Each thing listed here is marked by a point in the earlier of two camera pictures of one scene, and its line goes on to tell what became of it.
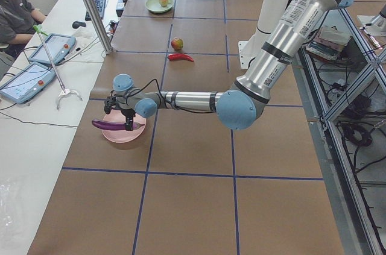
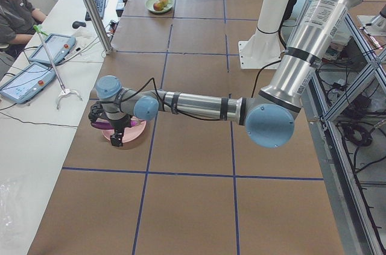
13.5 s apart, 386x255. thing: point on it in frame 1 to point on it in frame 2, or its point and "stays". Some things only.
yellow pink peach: [163, 0] stays
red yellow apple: [177, 43] to [158, 6]
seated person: [18, 17] stays
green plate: [153, 5] stays
